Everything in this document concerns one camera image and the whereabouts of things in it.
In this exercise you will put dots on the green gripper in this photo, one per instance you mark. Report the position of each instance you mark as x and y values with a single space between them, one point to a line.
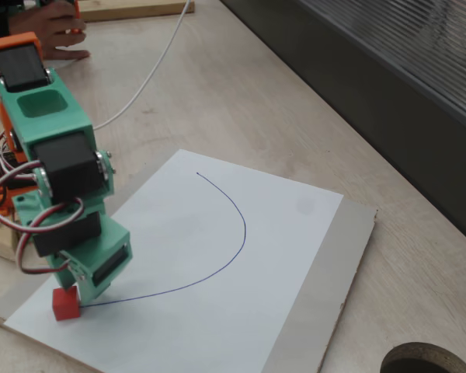
109 266

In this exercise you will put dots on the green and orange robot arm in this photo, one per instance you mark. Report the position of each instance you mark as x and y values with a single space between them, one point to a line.
42 105

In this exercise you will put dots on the red cube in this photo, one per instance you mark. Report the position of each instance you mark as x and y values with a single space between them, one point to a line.
66 307

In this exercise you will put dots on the person's hand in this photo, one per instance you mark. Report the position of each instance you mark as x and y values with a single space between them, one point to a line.
54 27

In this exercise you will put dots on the white paper sheet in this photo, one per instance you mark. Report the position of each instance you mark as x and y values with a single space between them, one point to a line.
198 252

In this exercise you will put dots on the grey laminated wooden board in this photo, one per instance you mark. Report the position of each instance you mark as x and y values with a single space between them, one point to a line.
322 272

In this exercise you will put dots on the light wooden plank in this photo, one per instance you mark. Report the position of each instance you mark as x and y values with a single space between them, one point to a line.
140 9

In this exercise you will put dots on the ribbed glass desk partition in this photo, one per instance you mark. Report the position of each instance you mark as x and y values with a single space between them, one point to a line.
373 97

